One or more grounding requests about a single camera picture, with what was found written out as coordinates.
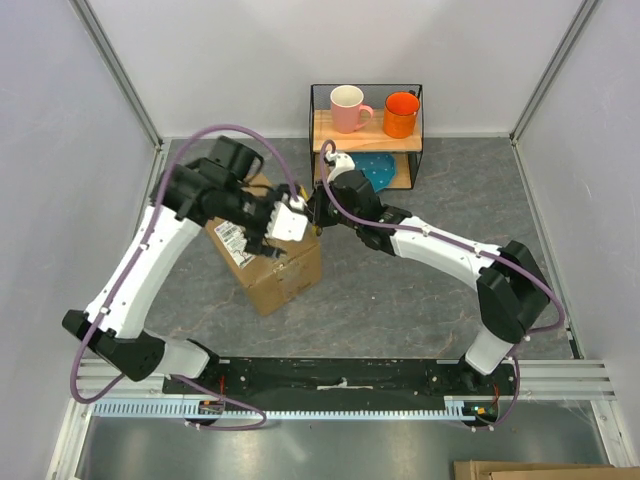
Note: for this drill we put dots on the blue dotted plate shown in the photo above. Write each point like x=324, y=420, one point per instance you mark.
x=378, y=168

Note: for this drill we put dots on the orange mug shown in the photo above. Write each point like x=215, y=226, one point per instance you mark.
x=400, y=113

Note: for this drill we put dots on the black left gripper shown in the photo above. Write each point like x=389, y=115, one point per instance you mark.
x=255, y=243

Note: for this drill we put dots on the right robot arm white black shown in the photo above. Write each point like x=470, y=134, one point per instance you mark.
x=512, y=291

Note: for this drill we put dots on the brown cardboard express box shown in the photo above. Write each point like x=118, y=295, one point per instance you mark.
x=269, y=283

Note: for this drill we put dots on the cardboard sheet corner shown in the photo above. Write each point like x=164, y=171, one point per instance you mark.
x=521, y=471

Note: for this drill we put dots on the black wire wooden shelf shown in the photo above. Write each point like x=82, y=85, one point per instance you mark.
x=371, y=138

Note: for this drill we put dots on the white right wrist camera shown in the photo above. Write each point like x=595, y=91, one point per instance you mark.
x=337, y=164

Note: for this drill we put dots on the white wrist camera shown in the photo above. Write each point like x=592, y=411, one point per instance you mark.
x=288, y=221
x=337, y=164

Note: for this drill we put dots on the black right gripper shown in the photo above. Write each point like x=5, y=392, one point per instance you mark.
x=315, y=207

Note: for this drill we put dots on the yellow utility knife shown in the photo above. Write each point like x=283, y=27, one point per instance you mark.
x=309, y=210

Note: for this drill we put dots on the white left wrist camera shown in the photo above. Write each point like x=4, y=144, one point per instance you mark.
x=288, y=221

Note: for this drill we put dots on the pink mug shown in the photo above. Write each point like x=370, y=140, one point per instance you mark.
x=348, y=111

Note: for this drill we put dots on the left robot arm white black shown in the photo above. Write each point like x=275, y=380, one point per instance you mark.
x=187, y=197

